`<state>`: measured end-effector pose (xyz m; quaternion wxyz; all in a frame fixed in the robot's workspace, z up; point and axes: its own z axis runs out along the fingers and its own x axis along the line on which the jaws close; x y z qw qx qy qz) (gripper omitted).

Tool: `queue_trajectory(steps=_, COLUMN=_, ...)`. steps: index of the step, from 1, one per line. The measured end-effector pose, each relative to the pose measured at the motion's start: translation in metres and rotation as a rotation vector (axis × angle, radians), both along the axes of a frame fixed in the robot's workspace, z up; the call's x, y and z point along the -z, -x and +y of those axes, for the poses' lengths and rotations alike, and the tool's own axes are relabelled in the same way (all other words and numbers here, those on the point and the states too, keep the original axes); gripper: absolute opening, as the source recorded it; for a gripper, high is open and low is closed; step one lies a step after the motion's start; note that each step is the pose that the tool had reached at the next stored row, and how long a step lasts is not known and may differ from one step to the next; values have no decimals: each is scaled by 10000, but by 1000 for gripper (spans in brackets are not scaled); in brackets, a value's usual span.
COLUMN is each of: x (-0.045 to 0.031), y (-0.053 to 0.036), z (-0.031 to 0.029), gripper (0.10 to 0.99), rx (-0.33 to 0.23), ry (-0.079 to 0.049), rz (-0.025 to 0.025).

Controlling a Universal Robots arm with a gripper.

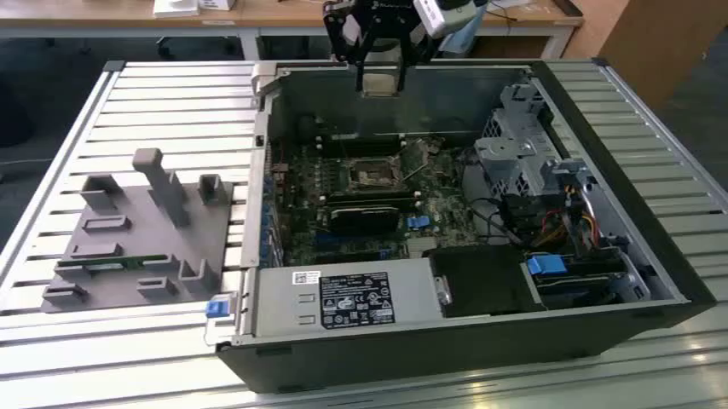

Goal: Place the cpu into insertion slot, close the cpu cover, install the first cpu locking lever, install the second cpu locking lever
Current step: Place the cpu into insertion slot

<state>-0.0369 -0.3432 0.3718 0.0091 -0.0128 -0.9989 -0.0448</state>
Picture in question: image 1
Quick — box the silver CPU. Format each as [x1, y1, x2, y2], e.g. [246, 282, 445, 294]
[361, 72, 403, 99]

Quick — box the black graphics card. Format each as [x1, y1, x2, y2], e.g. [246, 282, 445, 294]
[326, 204, 401, 234]

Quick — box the thick black cable bundle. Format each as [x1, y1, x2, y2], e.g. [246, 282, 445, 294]
[461, 144, 551, 251]

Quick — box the black PC case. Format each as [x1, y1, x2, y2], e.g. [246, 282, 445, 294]
[214, 58, 716, 395]

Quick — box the silver finned heatsink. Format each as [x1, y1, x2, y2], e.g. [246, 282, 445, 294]
[407, 238, 440, 259]

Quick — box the yellow and red wire bundle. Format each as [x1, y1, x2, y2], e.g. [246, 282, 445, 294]
[533, 182, 606, 252]

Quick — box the grey parts rack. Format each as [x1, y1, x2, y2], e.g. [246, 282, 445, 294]
[41, 147, 238, 315]

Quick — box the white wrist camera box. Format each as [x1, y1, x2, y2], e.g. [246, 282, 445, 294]
[411, 0, 456, 38]

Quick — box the black plastic shroud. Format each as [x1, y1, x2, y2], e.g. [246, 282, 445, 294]
[424, 245, 548, 319]

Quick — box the CPU socket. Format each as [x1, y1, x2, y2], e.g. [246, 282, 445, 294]
[344, 155, 409, 193]

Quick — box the green RAM stick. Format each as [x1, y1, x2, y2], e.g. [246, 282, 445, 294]
[57, 254, 173, 270]

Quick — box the wooden cabinet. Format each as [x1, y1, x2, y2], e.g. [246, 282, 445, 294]
[560, 0, 728, 112]

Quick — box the wooden desk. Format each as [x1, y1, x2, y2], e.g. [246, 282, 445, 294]
[0, 0, 587, 60]

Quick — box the hard disk in blue carrier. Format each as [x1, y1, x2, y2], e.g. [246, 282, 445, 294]
[524, 253, 627, 310]

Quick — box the pale blue teach pendant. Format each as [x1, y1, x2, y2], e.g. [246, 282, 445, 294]
[437, 3, 489, 55]

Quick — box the plain white box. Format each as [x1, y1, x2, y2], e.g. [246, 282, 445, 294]
[151, 0, 202, 19]

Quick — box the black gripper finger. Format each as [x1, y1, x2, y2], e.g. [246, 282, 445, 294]
[322, 2, 375, 93]
[397, 16, 439, 91]

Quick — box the green motherboard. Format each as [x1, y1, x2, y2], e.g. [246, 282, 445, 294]
[265, 134, 485, 268]

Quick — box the silver power supply with label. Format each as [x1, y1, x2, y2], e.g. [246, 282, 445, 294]
[249, 258, 451, 340]

